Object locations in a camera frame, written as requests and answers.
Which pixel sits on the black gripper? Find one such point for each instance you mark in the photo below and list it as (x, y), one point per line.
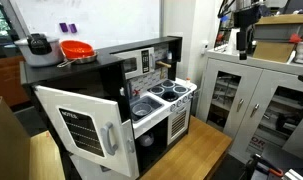
(246, 23)

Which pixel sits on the white door with chalkboard panel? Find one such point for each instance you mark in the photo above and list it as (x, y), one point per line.
(57, 100)

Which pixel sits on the white toy oven door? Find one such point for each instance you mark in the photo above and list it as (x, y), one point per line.
(178, 125)

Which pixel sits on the grey cabinet with glass doors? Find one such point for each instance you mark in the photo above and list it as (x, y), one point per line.
(251, 80)

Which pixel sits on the flat brown cardboard sheet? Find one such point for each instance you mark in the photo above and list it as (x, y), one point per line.
(272, 51)

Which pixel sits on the grey box with brown lid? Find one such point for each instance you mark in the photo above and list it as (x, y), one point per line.
(277, 30)

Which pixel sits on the white bottle with orange cap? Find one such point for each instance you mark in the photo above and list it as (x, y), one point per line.
(188, 82)

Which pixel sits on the grey stove knob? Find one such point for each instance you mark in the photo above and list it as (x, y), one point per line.
(179, 103)
(190, 95)
(173, 107)
(185, 99)

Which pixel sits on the black pan on stove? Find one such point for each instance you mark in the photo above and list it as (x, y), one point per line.
(170, 96)

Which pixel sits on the low wooden platform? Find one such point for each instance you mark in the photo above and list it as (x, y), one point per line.
(191, 153)

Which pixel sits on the grey toy microwave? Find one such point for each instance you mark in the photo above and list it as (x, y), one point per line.
(131, 65)

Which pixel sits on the grey bowl in sink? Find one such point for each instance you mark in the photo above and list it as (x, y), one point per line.
(141, 109)

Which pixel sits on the white round object under counter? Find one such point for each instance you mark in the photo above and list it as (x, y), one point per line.
(146, 140)

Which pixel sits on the aluminium extrusion bar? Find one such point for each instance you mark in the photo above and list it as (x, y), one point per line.
(292, 175)

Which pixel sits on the large whiteboard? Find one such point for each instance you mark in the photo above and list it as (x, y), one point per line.
(107, 20)

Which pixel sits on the black and white toy kitchen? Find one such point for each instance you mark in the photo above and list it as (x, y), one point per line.
(91, 65)

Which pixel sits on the small metal frying pan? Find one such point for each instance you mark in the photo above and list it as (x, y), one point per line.
(87, 60)

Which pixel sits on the orange plastic bowl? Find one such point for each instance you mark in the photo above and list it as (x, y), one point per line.
(77, 49)

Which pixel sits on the purple magnet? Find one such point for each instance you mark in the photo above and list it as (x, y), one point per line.
(63, 27)
(73, 28)

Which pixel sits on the brown wooden cabinet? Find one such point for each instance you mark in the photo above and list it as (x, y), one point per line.
(6, 80)

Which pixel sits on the large cardboard box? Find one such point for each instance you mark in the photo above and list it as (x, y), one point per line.
(7, 140)

